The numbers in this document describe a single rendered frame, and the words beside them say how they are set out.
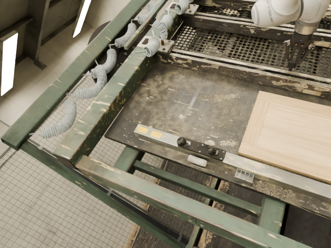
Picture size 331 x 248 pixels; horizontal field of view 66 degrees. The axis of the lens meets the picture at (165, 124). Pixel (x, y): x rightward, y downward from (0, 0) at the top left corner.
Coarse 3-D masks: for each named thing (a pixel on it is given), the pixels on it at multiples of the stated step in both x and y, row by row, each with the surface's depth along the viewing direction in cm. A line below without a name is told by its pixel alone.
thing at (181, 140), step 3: (180, 138) 97; (183, 138) 98; (177, 141) 98; (180, 141) 97; (183, 141) 97; (186, 141) 98; (189, 141) 108; (177, 144) 98; (180, 144) 97; (183, 144) 97; (186, 144) 106; (189, 144) 107
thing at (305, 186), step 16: (160, 144) 115; (176, 144) 110; (208, 160) 107; (224, 160) 103; (240, 160) 102; (256, 176) 100; (272, 176) 96; (288, 176) 96; (304, 192) 94; (320, 192) 91
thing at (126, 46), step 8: (184, 0) 148; (160, 8) 138; (176, 8) 146; (184, 8) 147; (152, 16) 133; (168, 16) 138; (144, 24) 129; (160, 24) 139; (168, 24) 137; (136, 32) 125; (152, 32) 133; (128, 40) 122; (152, 40) 128; (128, 48) 121; (144, 48) 128; (152, 48) 133
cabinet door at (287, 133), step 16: (272, 96) 122; (256, 112) 118; (272, 112) 117; (288, 112) 116; (304, 112) 115; (320, 112) 113; (256, 128) 112; (272, 128) 112; (288, 128) 111; (304, 128) 110; (320, 128) 109; (256, 144) 108; (272, 144) 107; (288, 144) 106; (304, 144) 105; (320, 144) 104; (272, 160) 102; (288, 160) 102; (304, 160) 101; (320, 160) 100; (320, 176) 96
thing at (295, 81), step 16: (160, 32) 134; (160, 48) 140; (176, 64) 145; (192, 64) 140; (208, 64) 135; (224, 64) 131; (240, 64) 130; (256, 64) 129; (256, 80) 129; (272, 80) 125; (288, 80) 121; (304, 80) 119; (320, 80) 118
